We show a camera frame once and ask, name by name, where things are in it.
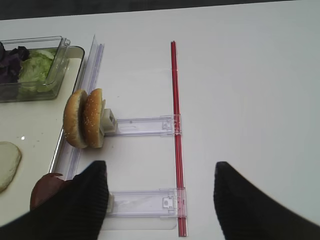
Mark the clear bun pusher track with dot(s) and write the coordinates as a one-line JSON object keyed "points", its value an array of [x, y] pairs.
{"points": [[166, 125]]}

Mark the clear plastic vegetable container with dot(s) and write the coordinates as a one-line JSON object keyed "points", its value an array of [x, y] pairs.
{"points": [[9, 92]]}

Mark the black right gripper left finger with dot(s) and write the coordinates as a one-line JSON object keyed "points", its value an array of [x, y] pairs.
{"points": [[76, 212]]}

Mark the white bun pusher block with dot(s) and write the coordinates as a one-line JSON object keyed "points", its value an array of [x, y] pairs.
{"points": [[108, 123]]}

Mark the sesame bun top right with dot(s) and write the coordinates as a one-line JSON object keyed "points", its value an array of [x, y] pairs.
{"points": [[92, 119]]}

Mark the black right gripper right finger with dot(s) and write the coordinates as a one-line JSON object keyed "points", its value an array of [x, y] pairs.
{"points": [[244, 212]]}

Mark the green lettuce pile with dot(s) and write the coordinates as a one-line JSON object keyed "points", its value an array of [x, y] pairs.
{"points": [[36, 76]]}

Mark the white patty pusher block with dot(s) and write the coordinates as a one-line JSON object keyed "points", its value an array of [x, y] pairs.
{"points": [[110, 204]]}

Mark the sesame bun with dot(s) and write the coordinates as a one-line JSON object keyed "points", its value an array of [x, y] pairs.
{"points": [[73, 119], [92, 119]]}

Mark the clear patty pusher track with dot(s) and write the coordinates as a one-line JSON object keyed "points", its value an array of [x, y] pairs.
{"points": [[161, 203]]}

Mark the right red strip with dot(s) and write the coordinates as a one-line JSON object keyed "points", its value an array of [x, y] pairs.
{"points": [[178, 137]]}

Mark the brown meat patty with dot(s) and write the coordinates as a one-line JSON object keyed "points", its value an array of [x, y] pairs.
{"points": [[45, 188]]}

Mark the purple cabbage pile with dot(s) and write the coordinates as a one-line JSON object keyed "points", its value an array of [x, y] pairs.
{"points": [[11, 63]]}

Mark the metal serving tray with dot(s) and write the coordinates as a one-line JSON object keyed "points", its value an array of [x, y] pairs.
{"points": [[35, 127]]}

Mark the sesame bun top left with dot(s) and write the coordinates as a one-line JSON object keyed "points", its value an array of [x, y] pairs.
{"points": [[73, 119]]}

